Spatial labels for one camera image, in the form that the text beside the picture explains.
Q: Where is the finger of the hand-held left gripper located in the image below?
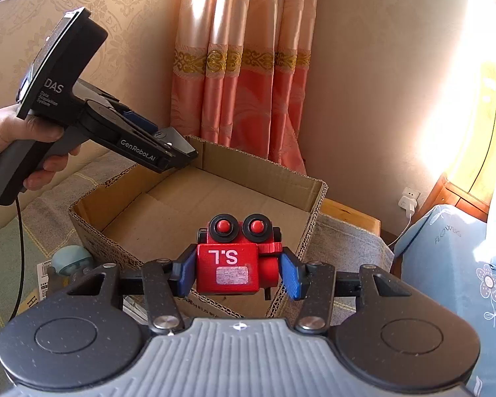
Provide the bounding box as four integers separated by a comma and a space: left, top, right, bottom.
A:
101, 128, 179, 174
115, 105, 200, 167

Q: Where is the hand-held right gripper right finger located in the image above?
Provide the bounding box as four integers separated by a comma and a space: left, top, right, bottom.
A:
280, 247, 413, 334

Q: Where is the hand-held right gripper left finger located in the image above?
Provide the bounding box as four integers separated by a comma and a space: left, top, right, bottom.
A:
68, 244, 199, 336

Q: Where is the cardboard box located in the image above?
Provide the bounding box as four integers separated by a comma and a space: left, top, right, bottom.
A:
68, 134, 329, 319

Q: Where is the person's left hand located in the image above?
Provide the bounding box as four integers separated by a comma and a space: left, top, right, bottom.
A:
0, 103, 83, 193

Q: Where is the wooden bedside table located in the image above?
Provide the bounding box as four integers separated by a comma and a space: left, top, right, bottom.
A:
321, 198, 382, 234

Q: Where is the pink curtain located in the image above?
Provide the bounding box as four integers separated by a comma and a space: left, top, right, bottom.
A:
169, 0, 321, 174

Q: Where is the clear packet with barcode label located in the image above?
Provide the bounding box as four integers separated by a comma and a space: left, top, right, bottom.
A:
36, 258, 57, 302

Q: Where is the wooden bed headboard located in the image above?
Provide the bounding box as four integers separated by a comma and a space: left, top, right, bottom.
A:
422, 62, 496, 224

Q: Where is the pale green ring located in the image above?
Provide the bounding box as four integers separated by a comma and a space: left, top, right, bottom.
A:
51, 245, 94, 276

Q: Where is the white charger with cable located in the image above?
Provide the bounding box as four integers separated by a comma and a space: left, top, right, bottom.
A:
386, 200, 418, 251

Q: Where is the white wall socket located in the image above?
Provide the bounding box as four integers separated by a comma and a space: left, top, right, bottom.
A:
398, 187, 421, 218

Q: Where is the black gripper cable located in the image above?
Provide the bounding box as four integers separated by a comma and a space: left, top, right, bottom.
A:
0, 198, 26, 352

